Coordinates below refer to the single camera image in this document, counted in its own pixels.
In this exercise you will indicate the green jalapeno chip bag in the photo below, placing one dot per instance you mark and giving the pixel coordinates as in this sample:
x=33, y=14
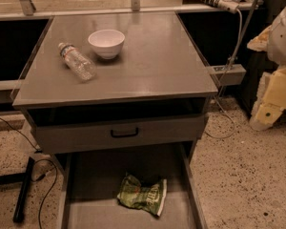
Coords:
x=134, y=195

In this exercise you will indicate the clear plastic water bottle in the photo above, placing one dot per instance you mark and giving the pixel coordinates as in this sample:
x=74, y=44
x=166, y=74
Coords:
x=77, y=61

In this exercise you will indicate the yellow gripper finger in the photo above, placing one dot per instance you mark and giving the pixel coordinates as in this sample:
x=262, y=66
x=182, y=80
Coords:
x=260, y=42
x=271, y=100

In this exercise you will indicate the black metal stand leg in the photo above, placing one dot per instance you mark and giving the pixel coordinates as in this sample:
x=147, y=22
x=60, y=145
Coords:
x=25, y=180

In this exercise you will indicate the closed top drawer with handle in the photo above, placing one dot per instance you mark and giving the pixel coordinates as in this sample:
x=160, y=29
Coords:
x=61, y=139

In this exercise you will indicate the white ceramic bowl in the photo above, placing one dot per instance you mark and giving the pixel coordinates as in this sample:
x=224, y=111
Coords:
x=107, y=43

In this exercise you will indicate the grey drawer cabinet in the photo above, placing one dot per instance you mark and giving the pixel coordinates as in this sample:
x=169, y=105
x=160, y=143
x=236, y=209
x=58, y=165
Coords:
x=157, y=73

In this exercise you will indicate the dark cabinet at right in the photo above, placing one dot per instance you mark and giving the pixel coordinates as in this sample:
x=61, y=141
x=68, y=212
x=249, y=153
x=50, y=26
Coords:
x=260, y=80

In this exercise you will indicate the open middle drawer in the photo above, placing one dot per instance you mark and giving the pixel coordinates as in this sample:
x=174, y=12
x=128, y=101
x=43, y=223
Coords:
x=92, y=183

